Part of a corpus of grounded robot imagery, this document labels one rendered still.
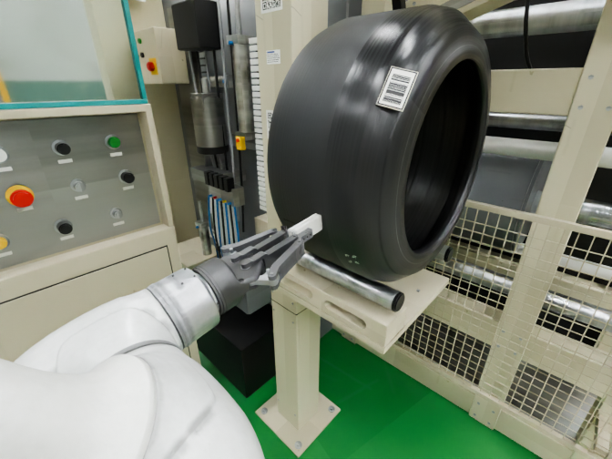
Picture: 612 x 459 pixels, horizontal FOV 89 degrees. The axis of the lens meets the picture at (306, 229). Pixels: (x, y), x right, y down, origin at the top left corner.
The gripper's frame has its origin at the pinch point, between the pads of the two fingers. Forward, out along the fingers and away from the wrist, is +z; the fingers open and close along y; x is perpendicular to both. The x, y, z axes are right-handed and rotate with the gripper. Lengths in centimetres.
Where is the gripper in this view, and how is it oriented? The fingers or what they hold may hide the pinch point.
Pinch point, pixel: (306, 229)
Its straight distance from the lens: 54.5
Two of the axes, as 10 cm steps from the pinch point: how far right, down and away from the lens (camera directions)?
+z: 6.8, -4.3, 6.0
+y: -7.3, -2.9, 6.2
